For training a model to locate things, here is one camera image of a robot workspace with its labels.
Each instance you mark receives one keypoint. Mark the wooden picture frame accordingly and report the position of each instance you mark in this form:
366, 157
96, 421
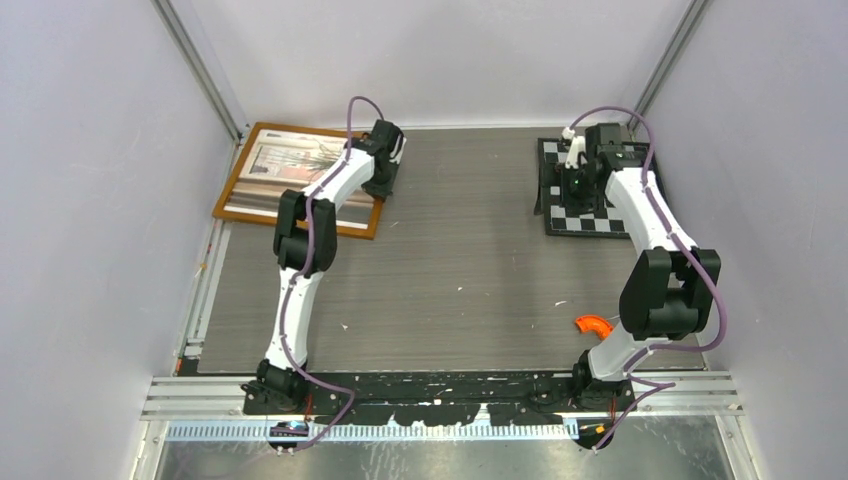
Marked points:
274, 159

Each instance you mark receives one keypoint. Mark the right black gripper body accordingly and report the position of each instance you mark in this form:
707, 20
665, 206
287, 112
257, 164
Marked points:
579, 195

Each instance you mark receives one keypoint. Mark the orange curved plastic piece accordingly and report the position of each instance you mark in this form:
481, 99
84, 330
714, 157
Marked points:
593, 324

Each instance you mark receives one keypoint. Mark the black white chessboard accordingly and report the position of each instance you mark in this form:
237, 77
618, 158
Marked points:
627, 202

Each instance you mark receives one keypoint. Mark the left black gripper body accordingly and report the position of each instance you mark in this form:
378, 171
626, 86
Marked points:
382, 187

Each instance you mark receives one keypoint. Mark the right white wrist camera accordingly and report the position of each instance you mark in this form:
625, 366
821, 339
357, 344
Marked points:
577, 147

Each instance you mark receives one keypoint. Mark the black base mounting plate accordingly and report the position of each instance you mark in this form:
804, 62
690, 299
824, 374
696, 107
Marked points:
510, 398

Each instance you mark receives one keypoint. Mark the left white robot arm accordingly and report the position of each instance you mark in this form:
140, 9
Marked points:
305, 245

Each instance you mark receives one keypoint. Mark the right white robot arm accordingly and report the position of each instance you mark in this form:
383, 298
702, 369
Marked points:
666, 298

